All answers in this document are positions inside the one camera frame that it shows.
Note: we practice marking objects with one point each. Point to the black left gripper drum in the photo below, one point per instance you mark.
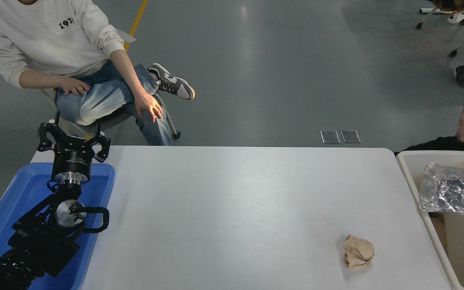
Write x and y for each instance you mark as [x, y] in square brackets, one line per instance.
[73, 159]

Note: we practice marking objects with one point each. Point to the silver foil tray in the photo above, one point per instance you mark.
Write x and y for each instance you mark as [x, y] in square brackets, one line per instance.
[453, 191]

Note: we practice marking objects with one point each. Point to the seated person's left forearm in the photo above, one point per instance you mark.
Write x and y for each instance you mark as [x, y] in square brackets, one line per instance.
[127, 74]

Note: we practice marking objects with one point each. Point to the seated person's right forearm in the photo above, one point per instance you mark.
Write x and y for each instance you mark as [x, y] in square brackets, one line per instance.
[40, 79]

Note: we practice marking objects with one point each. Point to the seated person's right hand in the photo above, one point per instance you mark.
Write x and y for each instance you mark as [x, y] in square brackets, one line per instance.
[74, 85]

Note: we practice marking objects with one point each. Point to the seated person's left hand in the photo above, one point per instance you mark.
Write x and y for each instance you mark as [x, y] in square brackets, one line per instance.
[148, 104]

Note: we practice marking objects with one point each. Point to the blue plastic tray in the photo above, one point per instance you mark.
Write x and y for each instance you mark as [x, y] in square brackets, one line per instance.
[22, 193]

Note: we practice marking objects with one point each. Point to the seated person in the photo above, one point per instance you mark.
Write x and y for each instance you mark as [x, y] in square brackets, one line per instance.
[44, 36]

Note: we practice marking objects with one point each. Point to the white chair with castors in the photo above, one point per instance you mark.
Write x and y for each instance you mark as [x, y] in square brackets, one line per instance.
[125, 37]

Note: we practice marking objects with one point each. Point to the metal floor socket cover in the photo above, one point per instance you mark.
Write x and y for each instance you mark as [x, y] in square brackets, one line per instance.
[330, 137]
[350, 136]

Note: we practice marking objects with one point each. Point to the crumpled tan paper ball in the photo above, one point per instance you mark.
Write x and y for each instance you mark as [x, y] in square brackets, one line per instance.
[358, 252]

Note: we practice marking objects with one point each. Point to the dark brown furry bundle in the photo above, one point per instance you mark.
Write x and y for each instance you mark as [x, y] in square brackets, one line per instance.
[450, 4]

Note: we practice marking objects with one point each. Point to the large pale bin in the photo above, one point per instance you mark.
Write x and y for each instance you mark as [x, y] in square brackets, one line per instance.
[461, 262]

